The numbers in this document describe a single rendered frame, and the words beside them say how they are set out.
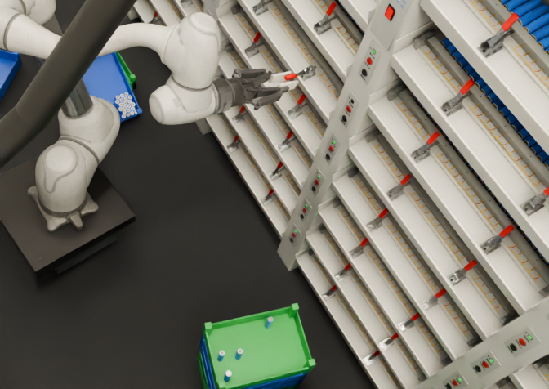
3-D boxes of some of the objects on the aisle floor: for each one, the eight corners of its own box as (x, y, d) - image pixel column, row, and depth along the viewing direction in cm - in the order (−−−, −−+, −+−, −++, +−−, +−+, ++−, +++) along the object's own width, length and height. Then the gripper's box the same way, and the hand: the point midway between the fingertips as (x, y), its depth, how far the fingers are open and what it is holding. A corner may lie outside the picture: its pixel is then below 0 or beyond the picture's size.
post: (289, 271, 260) (474, -121, 112) (276, 251, 263) (440, -155, 115) (331, 249, 267) (556, -145, 119) (318, 230, 270) (522, -176, 123)
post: (393, 436, 235) (808, 213, 87) (378, 412, 238) (752, 158, 90) (436, 407, 242) (884, 157, 95) (421, 384, 246) (831, 107, 98)
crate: (139, 115, 284) (143, 112, 277) (94, 132, 276) (96, 129, 269) (110, 49, 282) (113, 44, 274) (64, 64, 274) (66, 60, 267)
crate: (69, 113, 279) (68, 101, 272) (51, 78, 286) (48, 65, 279) (136, 88, 290) (136, 77, 284) (116, 55, 298) (115, 43, 291)
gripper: (205, 82, 182) (273, 69, 196) (234, 126, 176) (302, 109, 190) (214, 62, 176) (283, 50, 190) (244, 107, 171) (313, 91, 184)
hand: (283, 82), depth 188 cm, fingers open, 3 cm apart
